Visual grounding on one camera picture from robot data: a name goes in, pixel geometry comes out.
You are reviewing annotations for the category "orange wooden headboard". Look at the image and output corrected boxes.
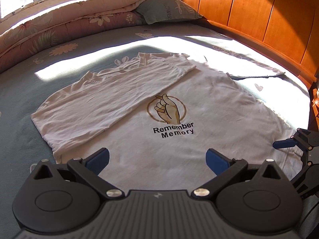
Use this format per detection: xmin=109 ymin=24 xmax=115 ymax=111
xmin=182 ymin=0 xmax=318 ymax=86

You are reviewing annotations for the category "white Remember Memory t-shirt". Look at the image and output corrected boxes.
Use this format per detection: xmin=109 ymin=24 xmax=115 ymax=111
xmin=31 ymin=53 xmax=302 ymax=191

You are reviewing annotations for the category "teal floral bed sheet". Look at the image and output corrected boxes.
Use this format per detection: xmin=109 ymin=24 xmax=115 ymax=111
xmin=1 ymin=22 xmax=310 ymax=238

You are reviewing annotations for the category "grey-green flower pillow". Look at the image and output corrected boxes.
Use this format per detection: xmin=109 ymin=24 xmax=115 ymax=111
xmin=135 ymin=0 xmax=202 ymax=25

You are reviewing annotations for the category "pink floral folded quilt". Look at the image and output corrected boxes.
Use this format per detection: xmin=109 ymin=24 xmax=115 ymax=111
xmin=1 ymin=0 xmax=146 ymax=72

